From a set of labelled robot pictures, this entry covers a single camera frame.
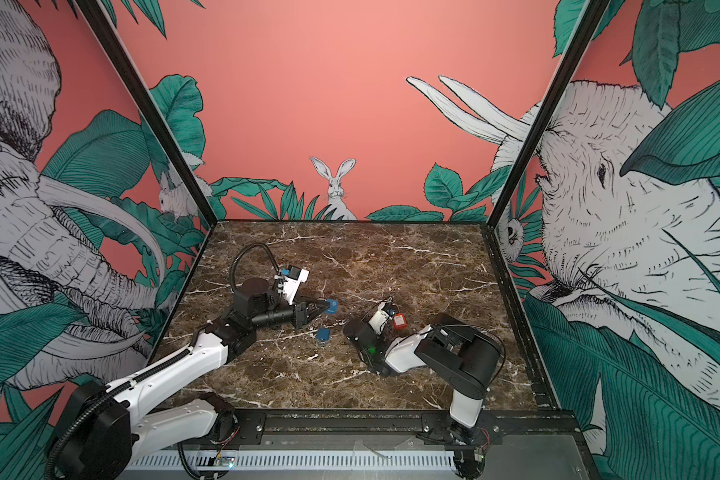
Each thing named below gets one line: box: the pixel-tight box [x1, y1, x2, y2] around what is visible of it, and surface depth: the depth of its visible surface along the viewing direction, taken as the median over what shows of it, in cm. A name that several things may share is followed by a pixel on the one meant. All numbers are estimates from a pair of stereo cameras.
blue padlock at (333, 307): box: [325, 299, 339, 315], surface depth 78 cm
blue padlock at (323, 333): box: [316, 326, 331, 341], surface depth 92 cm
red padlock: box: [394, 313, 407, 330], surface depth 94 cm
